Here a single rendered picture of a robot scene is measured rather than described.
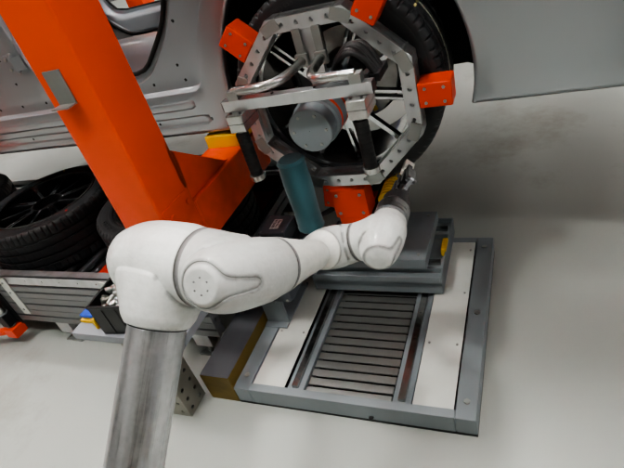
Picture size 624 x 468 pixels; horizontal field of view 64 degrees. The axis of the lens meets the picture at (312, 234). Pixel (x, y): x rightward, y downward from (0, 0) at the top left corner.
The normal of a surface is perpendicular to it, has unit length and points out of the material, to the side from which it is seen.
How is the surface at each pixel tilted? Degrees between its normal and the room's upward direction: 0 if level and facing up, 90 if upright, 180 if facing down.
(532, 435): 0
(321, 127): 90
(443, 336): 0
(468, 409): 0
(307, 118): 90
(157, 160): 90
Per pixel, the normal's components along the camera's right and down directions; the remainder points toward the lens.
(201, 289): -0.37, 0.12
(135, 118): 0.91, -0.01
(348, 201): -0.32, 0.61
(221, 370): -0.26, -0.79
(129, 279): -0.53, -0.01
